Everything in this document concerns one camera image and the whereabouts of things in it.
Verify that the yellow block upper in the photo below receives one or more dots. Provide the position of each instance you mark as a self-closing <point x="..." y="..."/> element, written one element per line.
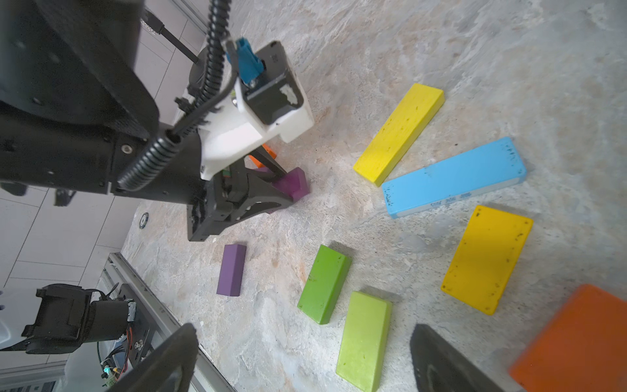
<point x="408" y="120"/>

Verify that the purple block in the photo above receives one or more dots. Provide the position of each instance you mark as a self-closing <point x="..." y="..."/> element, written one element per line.
<point x="231" y="270"/>
<point x="294" y="185"/>

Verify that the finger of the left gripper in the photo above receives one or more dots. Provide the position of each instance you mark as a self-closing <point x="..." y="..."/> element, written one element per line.
<point x="240" y="195"/>
<point x="275" y="168"/>

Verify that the aluminium rail frame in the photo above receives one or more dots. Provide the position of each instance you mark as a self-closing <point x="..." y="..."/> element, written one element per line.
<point x="155" y="322"/>

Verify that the light blue block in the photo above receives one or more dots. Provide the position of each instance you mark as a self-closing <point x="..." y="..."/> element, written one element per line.
<point x="489" y="167"/>

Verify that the lime green block right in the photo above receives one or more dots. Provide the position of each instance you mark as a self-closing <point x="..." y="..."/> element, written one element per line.
<point x="361" y="356"/>

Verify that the red orange block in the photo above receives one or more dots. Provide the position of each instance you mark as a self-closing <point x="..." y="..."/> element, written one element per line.
<point x="583" y="347"/>

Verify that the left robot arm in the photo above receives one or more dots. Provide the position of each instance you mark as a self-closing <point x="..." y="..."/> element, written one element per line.
<point x="75" y="117"/>

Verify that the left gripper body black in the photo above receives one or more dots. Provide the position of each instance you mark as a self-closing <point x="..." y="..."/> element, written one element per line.
<point x="209" y="204"/>

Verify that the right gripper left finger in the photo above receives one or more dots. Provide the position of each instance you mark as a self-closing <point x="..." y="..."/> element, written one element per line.
<point x="169" y="368"/>

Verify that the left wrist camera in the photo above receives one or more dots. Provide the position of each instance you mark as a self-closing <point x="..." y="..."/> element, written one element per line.
<point x="267" y="101"/>

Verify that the yellow block small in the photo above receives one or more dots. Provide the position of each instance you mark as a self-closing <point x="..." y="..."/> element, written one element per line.
<point x="485" y="258"/>

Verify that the left circuit board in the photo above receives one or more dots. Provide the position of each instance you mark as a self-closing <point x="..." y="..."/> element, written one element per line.
<point x="113" y="366"/>

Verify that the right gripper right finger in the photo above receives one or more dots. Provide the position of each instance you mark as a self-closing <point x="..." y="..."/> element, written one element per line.
<point x="439" y="366"/>

